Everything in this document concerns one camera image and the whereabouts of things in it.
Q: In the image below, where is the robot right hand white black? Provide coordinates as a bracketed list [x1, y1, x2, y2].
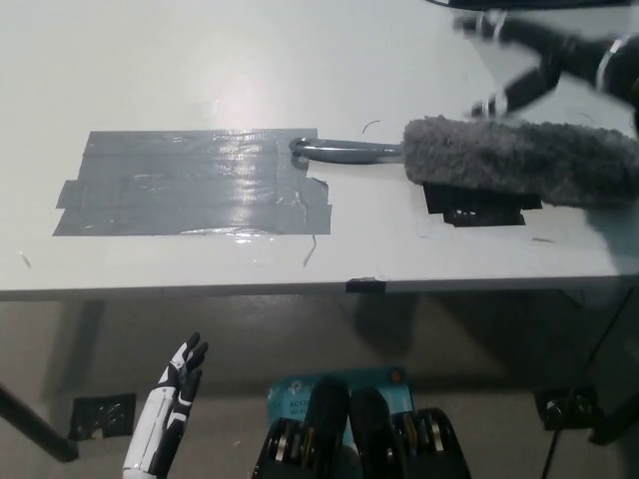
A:
[450, 8, 620, 122]

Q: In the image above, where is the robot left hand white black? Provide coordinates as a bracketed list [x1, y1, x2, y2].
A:
[122, 331, 211, 475]

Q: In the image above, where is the grey fluffy duster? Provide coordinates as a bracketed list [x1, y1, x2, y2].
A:
[289, 115, 639, 211]

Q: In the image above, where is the robot torso black teal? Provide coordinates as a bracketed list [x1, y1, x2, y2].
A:
[254, 366, 473, 479]

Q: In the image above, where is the dark flat object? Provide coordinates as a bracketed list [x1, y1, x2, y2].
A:
[423, 0, 639, 12]

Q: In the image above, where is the black table leg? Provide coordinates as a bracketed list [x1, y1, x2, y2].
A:
[0, 381, 81, 463]

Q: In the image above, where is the black tape square marker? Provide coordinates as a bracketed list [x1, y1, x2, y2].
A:
[421, 182, 544, 230]

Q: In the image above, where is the small black tape strip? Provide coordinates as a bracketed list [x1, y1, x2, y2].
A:
[344, 275, 387, 293]

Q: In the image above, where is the black floor bracket left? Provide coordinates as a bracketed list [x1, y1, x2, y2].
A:
[67, 392, 139, 441]

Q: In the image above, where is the grey duct tape patch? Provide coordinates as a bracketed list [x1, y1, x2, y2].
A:
[51, 128, 333, 239]

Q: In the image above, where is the thin black cable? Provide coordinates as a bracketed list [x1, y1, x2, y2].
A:
[578, 276, 638, 393]

